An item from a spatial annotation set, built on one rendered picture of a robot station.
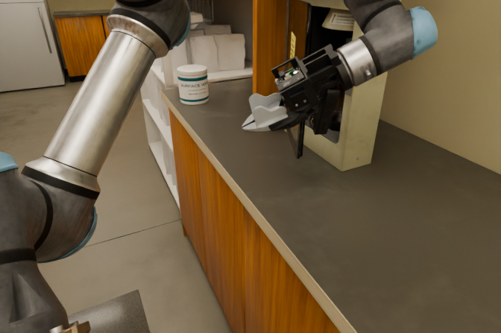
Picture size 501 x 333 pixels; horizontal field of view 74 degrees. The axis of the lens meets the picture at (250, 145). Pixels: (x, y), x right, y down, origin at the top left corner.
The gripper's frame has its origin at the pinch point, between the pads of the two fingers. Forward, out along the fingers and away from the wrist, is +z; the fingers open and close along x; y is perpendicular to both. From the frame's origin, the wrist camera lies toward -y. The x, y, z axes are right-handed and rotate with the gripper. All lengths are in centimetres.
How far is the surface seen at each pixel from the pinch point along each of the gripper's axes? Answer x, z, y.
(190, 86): -73, 29, -32
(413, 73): -40, -49, -51
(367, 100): -16.0, -25.9, -26.2
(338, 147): -12.4, -14.0, -34.9
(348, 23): -30.0, -30.2, -11.7
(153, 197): -104, 117, -119
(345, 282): 26.4, -3.4, -20.9
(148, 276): -35, 104, -98
